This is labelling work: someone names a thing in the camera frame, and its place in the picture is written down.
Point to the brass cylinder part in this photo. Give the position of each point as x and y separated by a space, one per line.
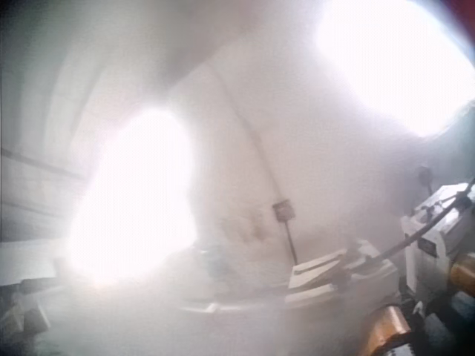
464 274

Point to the white industrial machine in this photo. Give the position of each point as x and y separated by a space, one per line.
438 230

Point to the grey wall switch box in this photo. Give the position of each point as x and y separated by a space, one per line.
283 211

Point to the copper roller part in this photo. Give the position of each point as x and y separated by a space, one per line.
389 326

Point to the stack of white boards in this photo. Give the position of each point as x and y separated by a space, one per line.
319 270

